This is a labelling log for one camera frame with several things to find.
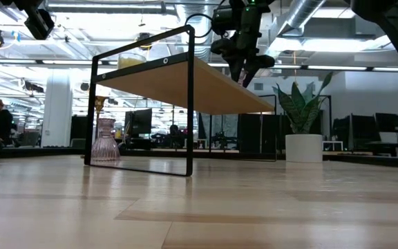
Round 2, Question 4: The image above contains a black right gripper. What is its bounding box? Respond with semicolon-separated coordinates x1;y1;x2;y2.
209;8;276;88

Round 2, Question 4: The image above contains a pink ribbed glass candle holder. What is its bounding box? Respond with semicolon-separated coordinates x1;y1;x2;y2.
238;68;250;87
91;118;122;163

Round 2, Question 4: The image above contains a yellow jar candle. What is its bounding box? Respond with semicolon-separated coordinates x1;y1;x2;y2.
117;51;148;70

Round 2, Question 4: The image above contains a black partition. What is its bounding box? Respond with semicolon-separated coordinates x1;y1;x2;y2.
238;113;324;155

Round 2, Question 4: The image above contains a potted snake plant white pot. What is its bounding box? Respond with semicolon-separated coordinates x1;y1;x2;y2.
273;71;334;163

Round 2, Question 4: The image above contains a black monitor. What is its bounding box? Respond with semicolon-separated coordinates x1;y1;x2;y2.
375;112;398;134
332;113;381;143
124;108;153;140

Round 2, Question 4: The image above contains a gold candlestick holder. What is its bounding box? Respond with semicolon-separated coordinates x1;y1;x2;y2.
93;95;107;141

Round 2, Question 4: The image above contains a white pillar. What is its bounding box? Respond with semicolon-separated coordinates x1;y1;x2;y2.
41;68;74;149

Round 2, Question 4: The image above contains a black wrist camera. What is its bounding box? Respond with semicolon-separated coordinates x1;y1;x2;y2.
211;6;241;35

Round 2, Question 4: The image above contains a wooden shelf riser black frame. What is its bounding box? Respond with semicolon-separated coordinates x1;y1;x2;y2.
84;24;278;177

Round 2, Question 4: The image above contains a black aluminium table frame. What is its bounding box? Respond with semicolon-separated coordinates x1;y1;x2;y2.
0;147;398;170

